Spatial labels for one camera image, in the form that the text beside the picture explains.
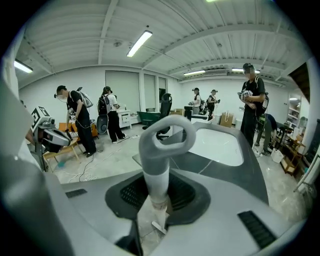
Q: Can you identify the medium white roller blind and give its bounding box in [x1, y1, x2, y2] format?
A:
[143, 73, 157, 110]

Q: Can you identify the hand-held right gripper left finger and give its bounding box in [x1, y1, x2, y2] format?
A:
[0, 79, 149, 256]

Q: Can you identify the white wall shelf unit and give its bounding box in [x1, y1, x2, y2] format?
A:
[287, 93, 302, 126]

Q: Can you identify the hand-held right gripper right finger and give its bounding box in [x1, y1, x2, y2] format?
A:
[149, 168, 309, 256]

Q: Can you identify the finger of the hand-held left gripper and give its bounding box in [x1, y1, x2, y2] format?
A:
[42, 127, 73, 148]

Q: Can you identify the large white roller blind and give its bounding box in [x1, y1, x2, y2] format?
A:
[104, 70, 140, 112]

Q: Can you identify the wooden chair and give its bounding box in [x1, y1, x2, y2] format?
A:
[42, 136, 85, 172]

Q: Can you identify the black office chair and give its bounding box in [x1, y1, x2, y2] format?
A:
[142, 92, 174, 141]

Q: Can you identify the cardboard box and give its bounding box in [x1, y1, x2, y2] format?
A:
[219, 111, 235, 129]

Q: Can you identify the white low cabinet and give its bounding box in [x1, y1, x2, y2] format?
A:
[117, 109, 132, 130]

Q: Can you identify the wooden shelf rack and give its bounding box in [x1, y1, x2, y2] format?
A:
[279, 134, 307, 177]

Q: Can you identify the white side table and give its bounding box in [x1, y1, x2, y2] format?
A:
[293, 146, 320, 195]

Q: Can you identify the orange bench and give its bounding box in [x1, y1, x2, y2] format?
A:
[58, 121, 99, 139]

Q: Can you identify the white sink basin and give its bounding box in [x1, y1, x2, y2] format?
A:
[185, 127, 245, 167]

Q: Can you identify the dark green round cabinet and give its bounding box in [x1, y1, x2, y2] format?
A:
[136, 110, 161, 126]

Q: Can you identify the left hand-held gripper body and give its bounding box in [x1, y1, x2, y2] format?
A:
[30, 105, 57, 174]

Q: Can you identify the ceiling tube light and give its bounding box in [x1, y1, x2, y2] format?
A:
[183, 69, 207, 77]
[13, 59, 34, 74]
[230, 67, 261, 75]
[125, 29, 154, 58]

